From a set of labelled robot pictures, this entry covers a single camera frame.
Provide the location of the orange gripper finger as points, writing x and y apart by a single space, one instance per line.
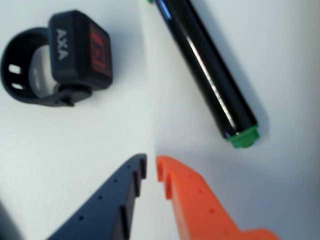
200 212

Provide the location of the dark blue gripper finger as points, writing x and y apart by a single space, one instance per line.
105 207

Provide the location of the black marker with green cap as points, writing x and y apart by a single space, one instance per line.
205 70

